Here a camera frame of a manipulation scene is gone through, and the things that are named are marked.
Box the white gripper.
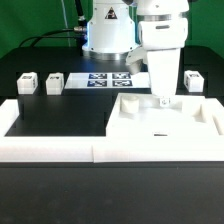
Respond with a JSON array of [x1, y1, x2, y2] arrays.
[[126, 47, 180, 97]]

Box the white square table top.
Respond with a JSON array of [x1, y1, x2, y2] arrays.
[[106, 93, 224, 138]]

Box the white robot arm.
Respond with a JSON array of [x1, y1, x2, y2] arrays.
[[82, 0, 189, 98]]

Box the white U-shaped obstacle fence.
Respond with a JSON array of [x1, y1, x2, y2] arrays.
[[0, 99, 224, 163]]

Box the white marker base plate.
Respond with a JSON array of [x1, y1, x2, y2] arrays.
[[65, 72, 150, 89]]

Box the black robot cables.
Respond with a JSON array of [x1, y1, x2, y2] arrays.
[[18, 0, 89, 48]]

